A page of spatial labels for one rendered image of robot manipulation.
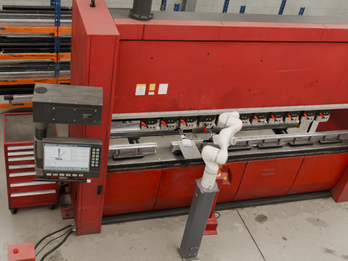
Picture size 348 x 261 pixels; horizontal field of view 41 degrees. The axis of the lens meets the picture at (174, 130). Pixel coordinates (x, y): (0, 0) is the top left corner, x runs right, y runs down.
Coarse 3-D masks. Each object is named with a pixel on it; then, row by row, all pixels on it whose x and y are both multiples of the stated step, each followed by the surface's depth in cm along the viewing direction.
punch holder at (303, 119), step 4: (300, 112) 501; (304, 112) 494; (308, 112) 496; (312, 112) 498; (300, 116) 502; (304, 116) 498; (308, 116) 499; (312, 116) 501; (300, 120) 502; (304, 120) 501; (308, 120) 503; (312, 120) 505
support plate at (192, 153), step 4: (180, 144) 466; (192, 144) 469; (180, 148) 461; (184, 148) 462; (188, 148) 464; (192, 148) 464; (196, 148) 466; (184, 152) 457; (188, 152) 458; (192, 152) 459; (196, 152) 460; (184, 156) 452; (188, 156) 453; (192, 156) 454; (196, 156) 455; (200, 156) 456
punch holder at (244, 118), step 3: (240, 114) 468; (243, 114) 470; (246, 114) 471; (249, 114) 472; (240, 117) 470; (243, 117) 472; (246, 117) 473; (249, 117) 474; (243, 120) 474; (246, 120) 475; (243, 123) 477; (246, 123) 478
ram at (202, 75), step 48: (144, 48) 388; (192, 48) 402; (240, 48) 417; (288, 48) 434; (336, 48) 451; (144, 96) 419; (192, 96) 435; (240, 96) 453; (288, 96) 473; (336, 96) 494
